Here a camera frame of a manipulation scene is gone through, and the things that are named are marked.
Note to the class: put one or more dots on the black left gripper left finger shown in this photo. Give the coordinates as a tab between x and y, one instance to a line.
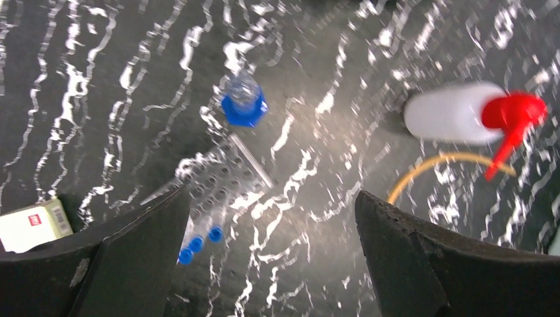
122	267

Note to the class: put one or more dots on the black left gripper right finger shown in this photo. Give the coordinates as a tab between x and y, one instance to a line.
421	269

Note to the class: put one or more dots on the test tube with blue cap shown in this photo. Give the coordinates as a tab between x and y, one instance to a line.
218	218

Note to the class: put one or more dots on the test tube in rack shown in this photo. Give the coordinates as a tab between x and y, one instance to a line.
185	255

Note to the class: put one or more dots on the yellow rubber tube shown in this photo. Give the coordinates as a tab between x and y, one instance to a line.
429	163

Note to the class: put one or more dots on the white green small box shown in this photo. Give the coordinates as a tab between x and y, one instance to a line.
29	227

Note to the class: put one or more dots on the clear test tube rack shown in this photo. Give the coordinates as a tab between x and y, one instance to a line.
225	178

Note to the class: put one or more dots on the teal plastic bin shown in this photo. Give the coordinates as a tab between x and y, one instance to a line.
553	248

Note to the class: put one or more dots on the white squeeze bottle red cap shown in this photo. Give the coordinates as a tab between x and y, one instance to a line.
476	113

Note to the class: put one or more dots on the graduated cylinder blue base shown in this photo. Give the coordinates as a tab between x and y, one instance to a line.
244	102

